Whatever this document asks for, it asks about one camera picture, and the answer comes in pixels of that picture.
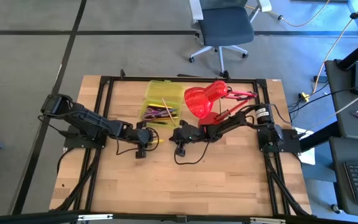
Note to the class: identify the natural wood pencil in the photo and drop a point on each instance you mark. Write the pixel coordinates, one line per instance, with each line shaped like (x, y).
(168, 110)

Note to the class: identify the black aluminium table frame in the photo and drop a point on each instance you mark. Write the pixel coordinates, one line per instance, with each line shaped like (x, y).
(182, 79)

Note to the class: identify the silver rail bracket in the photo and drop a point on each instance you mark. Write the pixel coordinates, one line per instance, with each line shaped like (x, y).
(267, 220)
(95, 216)

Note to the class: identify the red desk lamp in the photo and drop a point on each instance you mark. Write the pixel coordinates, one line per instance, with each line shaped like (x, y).
(200, 99)

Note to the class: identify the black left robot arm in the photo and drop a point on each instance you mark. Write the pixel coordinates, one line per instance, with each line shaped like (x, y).
(85, 119)

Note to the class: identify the dark grey side desk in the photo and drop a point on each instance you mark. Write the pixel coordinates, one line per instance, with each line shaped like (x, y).
(337, 102)

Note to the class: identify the grey desk with keyboard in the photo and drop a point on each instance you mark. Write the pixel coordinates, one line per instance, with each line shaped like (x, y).
(337, 174)

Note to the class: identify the dark grey office chair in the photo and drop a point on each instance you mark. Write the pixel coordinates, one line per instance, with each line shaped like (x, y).
(225, 26)

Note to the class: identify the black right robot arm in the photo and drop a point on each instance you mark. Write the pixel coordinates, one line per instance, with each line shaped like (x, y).
(244, 118)

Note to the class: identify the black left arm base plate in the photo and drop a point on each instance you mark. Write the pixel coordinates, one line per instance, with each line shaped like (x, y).
(73, 141)

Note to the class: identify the black camera rig rail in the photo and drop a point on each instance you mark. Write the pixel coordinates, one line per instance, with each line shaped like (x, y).
(26, 217)

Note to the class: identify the black desk leg beam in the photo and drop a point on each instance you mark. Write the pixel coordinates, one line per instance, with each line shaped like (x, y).
(319, 137)

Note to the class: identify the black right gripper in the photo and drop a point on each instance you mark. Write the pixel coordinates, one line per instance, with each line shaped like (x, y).
(188, 133)

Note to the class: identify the purple scissors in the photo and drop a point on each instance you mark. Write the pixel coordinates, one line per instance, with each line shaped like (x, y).
(158, 114)

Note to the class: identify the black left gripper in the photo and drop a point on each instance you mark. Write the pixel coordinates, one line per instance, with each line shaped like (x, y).
(138, 137)

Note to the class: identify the white paper sheet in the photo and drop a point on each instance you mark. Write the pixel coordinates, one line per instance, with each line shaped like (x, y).
(308, 155)

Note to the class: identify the yellow transparent supply box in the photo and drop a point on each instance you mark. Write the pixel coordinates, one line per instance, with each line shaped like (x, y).
(163, 90)

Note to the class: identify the black caster wheel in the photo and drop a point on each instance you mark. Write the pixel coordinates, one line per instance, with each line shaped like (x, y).
(336, 208)

